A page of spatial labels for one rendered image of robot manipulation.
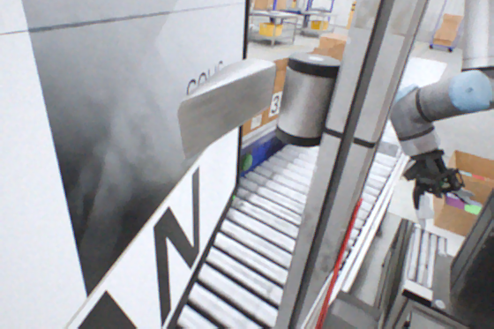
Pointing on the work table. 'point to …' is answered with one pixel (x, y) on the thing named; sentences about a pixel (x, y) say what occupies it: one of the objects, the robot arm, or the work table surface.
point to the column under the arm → (468, 274)
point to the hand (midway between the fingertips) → (445, 217)
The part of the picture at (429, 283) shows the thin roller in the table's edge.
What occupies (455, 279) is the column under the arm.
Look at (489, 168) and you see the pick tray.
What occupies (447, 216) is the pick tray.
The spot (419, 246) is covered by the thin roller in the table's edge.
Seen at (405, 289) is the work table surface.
